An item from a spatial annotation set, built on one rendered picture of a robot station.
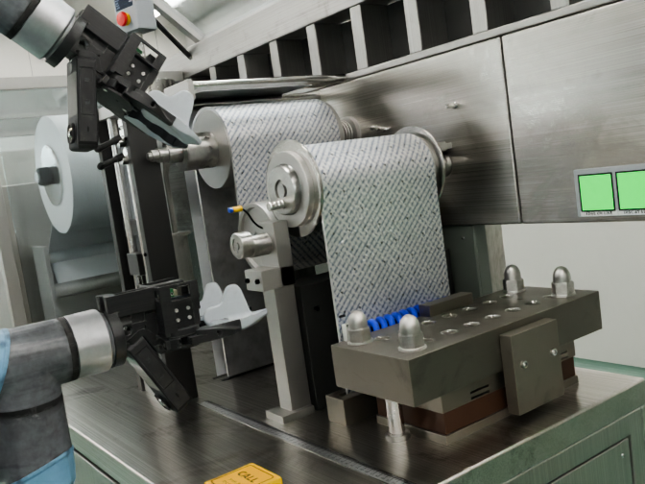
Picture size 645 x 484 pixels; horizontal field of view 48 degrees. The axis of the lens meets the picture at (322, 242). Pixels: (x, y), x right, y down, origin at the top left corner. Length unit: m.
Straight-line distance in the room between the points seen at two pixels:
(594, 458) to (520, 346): 0.20
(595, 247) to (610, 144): 2.89
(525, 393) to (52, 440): 0.60
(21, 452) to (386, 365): 0.43
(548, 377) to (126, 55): 0.71
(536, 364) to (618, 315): 2.96
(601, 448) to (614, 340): 2.94
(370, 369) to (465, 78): 0.54
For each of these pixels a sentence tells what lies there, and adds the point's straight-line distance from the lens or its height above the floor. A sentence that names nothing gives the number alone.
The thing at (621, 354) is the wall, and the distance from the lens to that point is 4.05.
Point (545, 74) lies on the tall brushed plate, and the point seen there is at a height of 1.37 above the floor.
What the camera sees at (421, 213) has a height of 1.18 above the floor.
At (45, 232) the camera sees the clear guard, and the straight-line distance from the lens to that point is 1.94.
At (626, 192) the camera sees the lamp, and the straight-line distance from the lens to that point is 1.08.
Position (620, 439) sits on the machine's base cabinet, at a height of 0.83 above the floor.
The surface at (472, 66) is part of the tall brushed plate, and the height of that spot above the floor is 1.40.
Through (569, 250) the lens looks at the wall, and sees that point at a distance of 4.06.
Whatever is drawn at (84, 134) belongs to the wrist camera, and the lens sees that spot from 0.93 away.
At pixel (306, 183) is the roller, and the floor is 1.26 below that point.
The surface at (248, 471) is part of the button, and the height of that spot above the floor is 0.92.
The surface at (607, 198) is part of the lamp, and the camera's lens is 1.10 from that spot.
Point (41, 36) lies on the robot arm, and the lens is 0.94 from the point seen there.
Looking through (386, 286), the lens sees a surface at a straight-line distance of 1.12.
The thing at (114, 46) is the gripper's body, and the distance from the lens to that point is 0.97.
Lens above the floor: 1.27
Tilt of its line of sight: 6 degrees down
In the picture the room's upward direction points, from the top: 8 degrees counter-clockwise
